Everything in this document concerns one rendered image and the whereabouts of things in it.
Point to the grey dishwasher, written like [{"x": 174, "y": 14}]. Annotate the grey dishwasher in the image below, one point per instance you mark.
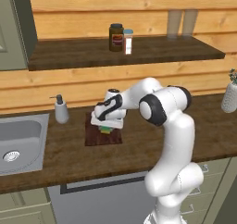
[{"x": 102, "y": 206}]

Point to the green and yellow sponge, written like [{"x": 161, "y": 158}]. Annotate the green and yellow sponge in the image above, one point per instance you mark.
[{"x": 106, "y": 130}]

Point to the white vase with plant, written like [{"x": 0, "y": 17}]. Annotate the white vase with plant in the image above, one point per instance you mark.
[{"x": 230, "y": 98}]

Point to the grey soap dispenser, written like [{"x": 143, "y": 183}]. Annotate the grey soap dispenser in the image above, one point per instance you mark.
[{"x": 61, "y": 112}]

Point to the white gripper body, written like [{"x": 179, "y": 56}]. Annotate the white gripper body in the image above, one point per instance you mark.
[{"x": 108, "y": 122}]

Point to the olive drawer front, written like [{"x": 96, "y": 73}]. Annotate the olive drawer front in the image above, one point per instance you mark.
[
  {"x": 200, "y": 212},
  {"x": 209, "y": 187},
  {"x": 217, "y": 166}
]

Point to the olive wall cupboard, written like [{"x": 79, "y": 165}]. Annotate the olive wall cupboard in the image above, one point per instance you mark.
[{"x": 12, "y": 27}]

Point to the dark wooden wall shelf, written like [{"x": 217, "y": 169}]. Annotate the dark wooden wall shelf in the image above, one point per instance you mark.
[{"x": 92, "y": 56}]

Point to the dark brown jar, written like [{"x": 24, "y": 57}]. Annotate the dark brown jar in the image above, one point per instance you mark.
[{"x": 116, "y": 38}]

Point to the grey steel sink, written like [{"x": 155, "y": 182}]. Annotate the grey steel sink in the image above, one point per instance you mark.
[{"x": 21, "y": 141}]

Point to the white shaker with blue lid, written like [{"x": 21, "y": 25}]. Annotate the white shaker with blue lid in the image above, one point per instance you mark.
[{"x": 128, "y": 42}]

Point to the dark brown cutting board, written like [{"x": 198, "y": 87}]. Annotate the dark brown cutting board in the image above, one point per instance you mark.
[{"x": 92, "y": 138}]

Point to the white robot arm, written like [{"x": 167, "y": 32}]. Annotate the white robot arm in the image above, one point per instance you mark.
[{"x": 177, "y": 147}]

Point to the olive base cupboard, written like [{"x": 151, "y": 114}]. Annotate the olive base cupboard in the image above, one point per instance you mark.
[{"x": 24, "y": 207}]

